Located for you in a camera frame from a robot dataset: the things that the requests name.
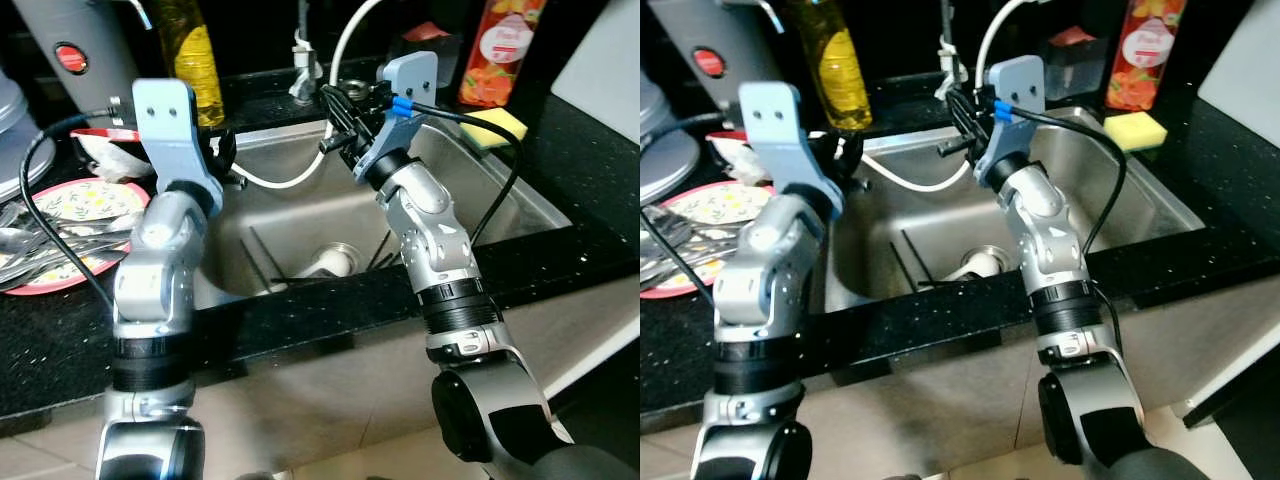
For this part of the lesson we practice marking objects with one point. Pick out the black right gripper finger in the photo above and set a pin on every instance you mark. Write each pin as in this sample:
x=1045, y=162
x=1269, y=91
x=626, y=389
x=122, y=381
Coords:
x=335, y=105
x=330, y=147
x=952, y=110
x=948, y=148

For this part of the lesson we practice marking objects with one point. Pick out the grey cabinet panel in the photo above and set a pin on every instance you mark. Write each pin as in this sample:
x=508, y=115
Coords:
x=950, y=390
x=330, y=400

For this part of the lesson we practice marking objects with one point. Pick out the black chopstick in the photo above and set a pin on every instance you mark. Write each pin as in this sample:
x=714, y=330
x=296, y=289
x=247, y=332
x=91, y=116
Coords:
x=383, y=250
x=912, y=260
x=266, y=260

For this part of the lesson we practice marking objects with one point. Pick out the red bowl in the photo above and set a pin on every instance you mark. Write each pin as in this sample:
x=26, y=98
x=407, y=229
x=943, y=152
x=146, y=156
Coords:
x=110, y=155
x=735, y=155

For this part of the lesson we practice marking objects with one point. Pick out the chrome faucet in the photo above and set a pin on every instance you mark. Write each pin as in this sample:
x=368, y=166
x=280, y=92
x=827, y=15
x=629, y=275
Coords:
x=303, y=60
x=950, y=55

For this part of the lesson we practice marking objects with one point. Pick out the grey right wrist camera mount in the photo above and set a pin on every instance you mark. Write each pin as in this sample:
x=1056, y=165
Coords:
x=410, y=80
x=1020, y=85

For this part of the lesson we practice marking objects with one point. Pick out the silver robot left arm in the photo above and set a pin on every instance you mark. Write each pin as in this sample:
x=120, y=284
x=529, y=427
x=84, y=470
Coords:
x=155, y=300
x=770, y=300

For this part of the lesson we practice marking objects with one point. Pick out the stainless steel sink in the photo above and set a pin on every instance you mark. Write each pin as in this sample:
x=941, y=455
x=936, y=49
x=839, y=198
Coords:
x=300, y=225
x=940, y=230

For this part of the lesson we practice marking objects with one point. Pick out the yellow liquid bottle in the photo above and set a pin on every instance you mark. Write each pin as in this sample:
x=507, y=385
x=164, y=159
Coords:
x=835, y=70
x=195, y=70

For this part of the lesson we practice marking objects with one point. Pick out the floral plate pink rim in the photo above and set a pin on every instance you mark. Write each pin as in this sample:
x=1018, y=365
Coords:
x=90, y=200
x=700, y=205

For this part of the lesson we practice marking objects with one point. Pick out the grey thermos jug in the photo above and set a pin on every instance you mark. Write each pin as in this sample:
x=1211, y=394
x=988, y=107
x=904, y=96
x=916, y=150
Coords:
x=700, y=40
x=90, y=40

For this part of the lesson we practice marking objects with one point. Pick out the white cutting board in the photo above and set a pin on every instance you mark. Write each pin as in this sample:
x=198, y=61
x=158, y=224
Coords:
x=595, y=60
x=1245, y=70

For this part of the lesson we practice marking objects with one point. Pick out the white stacked food container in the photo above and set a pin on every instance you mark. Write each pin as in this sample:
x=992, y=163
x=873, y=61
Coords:
x=660, y=150
x=15, y=150

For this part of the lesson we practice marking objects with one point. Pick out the black side cabinet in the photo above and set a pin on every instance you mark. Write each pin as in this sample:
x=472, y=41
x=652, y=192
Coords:
x=605, y=410
x=1240, y=425

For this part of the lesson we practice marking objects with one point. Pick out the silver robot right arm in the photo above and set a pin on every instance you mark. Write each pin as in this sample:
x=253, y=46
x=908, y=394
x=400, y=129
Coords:
x=440, y=250
x=1050, y=250

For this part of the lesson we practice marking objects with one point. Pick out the white ceramic spoon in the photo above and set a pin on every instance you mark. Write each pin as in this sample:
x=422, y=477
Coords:
x=965, y=268
x=320, y=268

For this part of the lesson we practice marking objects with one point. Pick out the clear dispenser red top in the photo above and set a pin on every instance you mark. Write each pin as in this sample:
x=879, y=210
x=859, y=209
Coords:
x=445, y=50
x=1078, y=55

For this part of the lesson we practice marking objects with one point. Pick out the peach dish soap bottle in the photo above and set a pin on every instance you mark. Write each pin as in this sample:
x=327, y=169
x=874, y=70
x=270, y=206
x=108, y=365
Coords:
x=1145, y=50
x=500, y=50

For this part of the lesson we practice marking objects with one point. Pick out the sink drain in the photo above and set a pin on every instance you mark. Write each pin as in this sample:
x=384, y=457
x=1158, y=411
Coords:
x=992, y=251
x=346, y=247

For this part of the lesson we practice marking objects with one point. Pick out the yellow sponge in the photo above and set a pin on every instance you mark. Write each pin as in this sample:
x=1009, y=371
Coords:
x=495, y=125
x=1135, y=130

